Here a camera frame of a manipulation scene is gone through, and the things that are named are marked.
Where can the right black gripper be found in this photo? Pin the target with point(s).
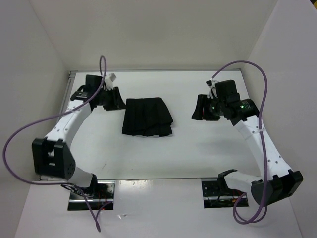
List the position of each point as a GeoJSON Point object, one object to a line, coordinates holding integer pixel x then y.
{"type": "Point", "coordinates": [202, 101]}

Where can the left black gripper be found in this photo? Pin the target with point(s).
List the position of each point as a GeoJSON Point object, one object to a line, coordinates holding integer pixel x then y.
{"type": "Point", "coordinates": [116, 97]}

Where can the black skirt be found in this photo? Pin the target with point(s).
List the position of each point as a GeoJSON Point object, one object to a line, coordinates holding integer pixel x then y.
{"type": "Point", "coordinates": [147, 117]}

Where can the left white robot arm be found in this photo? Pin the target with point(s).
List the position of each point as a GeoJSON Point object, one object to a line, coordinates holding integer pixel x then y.
{"type": "Point", "coordinates": [51, 154]}

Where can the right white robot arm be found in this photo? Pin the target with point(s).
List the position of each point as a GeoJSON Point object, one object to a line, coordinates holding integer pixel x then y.
{"type": "Point", "coordinates": [277, 180]}

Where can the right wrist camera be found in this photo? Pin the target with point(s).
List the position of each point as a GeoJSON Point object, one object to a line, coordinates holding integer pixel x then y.
{"type": "Point", "coordinates": [212, 89]}

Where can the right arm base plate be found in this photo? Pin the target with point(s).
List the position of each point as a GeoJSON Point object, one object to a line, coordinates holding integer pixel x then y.
{"type": "Point", "coordinates": [214, 198]}

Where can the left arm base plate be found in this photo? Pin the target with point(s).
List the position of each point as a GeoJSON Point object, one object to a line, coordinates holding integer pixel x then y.
{"type": "Point", "coordinates": [103, 199]}

